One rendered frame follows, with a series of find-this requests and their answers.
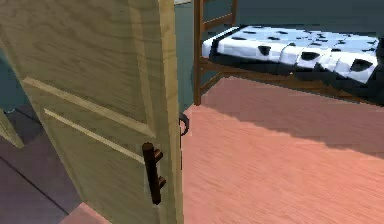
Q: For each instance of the light wooden room door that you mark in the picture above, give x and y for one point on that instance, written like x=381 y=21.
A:
x=100 y=66

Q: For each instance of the wooden bed with spotted cover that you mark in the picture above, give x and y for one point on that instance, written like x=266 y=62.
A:
x=293 y=53

